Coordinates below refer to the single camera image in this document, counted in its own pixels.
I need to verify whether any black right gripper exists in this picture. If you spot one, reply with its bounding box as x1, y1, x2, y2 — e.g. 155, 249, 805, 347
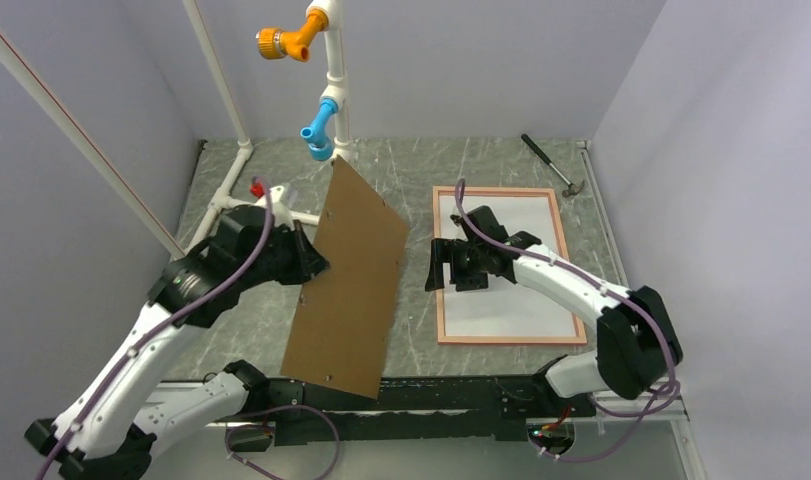
425, 238, 488, 292

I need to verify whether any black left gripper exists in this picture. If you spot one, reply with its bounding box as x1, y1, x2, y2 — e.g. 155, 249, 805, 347
237, 218, 330, 290

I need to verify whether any pink picture frame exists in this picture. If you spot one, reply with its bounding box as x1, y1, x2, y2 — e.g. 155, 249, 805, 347
432, 186, 588, 347

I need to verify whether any brown cardboard backing board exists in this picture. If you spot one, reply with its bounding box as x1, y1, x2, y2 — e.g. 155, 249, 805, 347
280, 158, 410, 399

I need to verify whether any sunset photo print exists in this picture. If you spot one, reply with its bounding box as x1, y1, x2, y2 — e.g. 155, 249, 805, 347
435, 187, 587, 345

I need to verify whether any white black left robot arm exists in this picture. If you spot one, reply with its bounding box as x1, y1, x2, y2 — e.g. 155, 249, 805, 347
25, 205, 329, 479

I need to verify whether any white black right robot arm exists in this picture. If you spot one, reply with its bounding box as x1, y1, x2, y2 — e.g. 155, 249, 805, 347
425, 206, 683, 415

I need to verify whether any blue pipe nozzle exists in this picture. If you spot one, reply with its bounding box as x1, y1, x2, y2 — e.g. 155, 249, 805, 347
300, 98, 339, 161

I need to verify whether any orange pipe nozzle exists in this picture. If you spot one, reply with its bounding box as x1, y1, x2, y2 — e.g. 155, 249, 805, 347
256, 8, 329, 62

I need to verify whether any white PVC pipe stand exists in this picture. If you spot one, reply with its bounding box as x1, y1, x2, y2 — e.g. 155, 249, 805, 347
0, 1, 324, 262

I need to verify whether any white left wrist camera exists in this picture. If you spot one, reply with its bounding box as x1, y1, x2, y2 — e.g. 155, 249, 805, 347
250, 181, 298, 230

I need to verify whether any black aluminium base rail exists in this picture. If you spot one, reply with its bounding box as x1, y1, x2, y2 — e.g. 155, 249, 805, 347
86, 357, 701, 480

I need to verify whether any small black-handled hammer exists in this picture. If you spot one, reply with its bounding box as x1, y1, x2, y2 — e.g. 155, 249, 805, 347
520, 133, 585, 198

